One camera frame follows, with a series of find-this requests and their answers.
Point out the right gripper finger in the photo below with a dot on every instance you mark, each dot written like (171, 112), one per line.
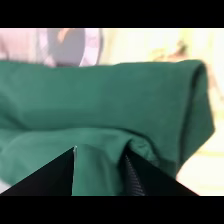
(50, 178)

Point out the green T-shirt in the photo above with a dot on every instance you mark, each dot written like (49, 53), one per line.
(100, 103)

